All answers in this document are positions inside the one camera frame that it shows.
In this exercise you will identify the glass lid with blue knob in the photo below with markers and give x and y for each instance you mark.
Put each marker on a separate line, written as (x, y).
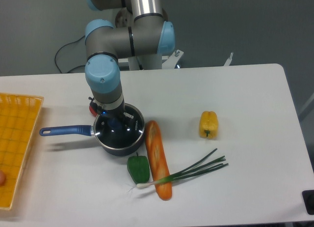
(112, 133)

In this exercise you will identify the yellow bell pepper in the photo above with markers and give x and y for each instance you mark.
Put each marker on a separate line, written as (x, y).
(208, 125)

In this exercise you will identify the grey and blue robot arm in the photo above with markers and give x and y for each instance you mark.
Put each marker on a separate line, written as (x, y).
(149, 34)

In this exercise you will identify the green bell pepper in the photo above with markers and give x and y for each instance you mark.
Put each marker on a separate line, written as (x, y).
(138, 168)

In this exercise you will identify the black object at table edge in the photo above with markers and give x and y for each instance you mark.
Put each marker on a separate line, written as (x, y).
(308, 198)

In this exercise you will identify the baguette bread loaf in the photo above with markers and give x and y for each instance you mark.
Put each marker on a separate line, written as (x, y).
(157, 159)

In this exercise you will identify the green spring onion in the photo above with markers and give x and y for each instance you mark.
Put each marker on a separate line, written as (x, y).
(195, 170)

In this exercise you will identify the yellow woven basket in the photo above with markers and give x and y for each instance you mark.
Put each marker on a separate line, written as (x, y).
(18, 116)

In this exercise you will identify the blue handled saucepan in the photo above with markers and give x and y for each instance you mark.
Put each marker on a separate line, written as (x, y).
(88, 130)

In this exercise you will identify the red bell pepper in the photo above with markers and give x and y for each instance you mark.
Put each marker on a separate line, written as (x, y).
(93, 109)

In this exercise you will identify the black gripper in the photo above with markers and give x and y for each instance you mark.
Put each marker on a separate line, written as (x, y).
(127, 118)

